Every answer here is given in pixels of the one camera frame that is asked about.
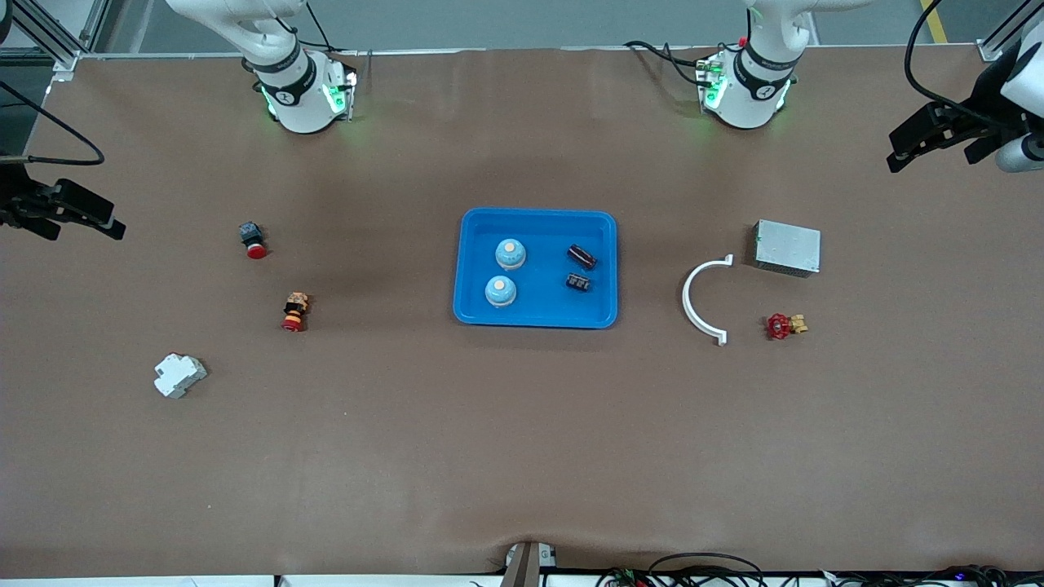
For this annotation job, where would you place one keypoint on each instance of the red button with black body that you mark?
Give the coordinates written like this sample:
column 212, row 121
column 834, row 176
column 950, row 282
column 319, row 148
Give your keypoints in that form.
column 254, row 240

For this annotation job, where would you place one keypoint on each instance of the aluminium frame post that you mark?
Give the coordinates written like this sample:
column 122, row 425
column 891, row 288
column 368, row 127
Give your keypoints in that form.
column 991, row 50
column 65, row 59

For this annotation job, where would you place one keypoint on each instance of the small dark electrolytic capacitor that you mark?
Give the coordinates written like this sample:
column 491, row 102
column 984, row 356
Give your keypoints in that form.
column 579, row 282

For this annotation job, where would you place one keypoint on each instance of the large dark electrolytic capacitor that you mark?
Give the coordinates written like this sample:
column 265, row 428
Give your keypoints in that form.
column 581, row 257

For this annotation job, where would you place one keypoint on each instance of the white curved pipe clamp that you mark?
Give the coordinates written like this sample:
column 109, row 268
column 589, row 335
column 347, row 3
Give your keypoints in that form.
column 687, row 297

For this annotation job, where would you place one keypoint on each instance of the grey metal power supply box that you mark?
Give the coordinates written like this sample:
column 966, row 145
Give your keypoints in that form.
column 787, row 247

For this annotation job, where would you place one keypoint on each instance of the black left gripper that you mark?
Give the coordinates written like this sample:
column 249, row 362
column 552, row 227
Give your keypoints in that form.
column 978, row 112

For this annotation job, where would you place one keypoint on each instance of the blue plastic tray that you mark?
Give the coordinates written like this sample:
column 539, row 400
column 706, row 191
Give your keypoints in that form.
column 542, row 310

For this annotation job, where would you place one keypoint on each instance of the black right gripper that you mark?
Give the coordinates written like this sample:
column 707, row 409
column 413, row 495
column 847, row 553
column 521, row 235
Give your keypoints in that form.
column 16, row 198

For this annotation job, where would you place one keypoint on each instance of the blue desk bell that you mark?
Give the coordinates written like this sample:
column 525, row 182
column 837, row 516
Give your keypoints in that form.
column 510, row 253
column 500, row 291

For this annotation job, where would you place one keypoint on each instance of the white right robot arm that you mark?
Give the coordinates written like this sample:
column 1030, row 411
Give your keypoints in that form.
column 298, row 98

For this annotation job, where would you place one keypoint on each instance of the white circuit breaker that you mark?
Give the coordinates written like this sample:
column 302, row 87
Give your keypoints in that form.
column 179, row 375

